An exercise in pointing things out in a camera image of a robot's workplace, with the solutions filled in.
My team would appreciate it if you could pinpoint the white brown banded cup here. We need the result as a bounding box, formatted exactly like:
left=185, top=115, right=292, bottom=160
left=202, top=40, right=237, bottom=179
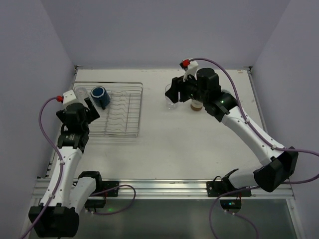
left=190, top=99, right=203, bottom=111

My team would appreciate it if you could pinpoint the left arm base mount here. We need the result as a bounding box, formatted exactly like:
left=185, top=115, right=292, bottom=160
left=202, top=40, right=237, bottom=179
left=84, top=180, right=120, bottom=212

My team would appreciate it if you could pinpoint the clear plastic cup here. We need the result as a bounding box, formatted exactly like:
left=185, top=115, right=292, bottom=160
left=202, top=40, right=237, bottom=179
left=74, top=87, right=89, bottom=104

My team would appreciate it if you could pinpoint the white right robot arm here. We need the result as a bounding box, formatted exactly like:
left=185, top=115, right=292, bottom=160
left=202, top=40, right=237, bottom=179
left=165, top=68, right=298, bottom=193

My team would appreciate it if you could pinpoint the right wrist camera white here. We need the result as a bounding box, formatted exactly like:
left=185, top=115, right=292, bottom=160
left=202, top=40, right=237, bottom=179
left=180, top=59, right=198, bottom=82

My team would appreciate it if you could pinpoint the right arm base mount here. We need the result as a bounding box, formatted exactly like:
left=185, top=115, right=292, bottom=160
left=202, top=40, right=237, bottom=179
left=206, top=169, right=252, bottom=213

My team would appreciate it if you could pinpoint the clear faceted glass tumbler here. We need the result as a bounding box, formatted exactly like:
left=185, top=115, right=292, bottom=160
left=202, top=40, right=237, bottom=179
left=164, top=84, right=178, bottom=110

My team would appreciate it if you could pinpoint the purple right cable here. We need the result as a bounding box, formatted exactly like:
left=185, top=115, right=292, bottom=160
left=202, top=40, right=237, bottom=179
left=190, top=58, right=319, bottom=239

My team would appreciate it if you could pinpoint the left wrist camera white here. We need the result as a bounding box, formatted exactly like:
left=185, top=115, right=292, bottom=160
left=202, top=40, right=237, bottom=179
left=62, top=90, right=79, bottom=109

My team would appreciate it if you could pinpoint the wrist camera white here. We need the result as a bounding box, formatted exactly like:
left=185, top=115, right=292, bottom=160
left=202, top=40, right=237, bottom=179
left=180, top=59, right=198, bottom=82
left=62, top=90, right=79, bottom=109

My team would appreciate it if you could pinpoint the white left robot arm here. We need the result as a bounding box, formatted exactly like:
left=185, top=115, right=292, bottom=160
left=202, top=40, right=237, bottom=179
left=28, top=96, right=102, bottom=238

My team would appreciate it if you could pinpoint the metal wire dish rack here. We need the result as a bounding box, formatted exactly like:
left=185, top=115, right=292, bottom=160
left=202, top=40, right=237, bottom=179
left=73, top=81, right=143, bottom=137

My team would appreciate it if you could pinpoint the aluminium front rail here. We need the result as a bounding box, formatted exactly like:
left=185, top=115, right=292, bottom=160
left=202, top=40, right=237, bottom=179
left=31, top=178, right=292, bottom=199

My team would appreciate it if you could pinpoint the dark blue mug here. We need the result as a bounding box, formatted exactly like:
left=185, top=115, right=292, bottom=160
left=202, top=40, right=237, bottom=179
left=90, top=86, right=110, bottom=110

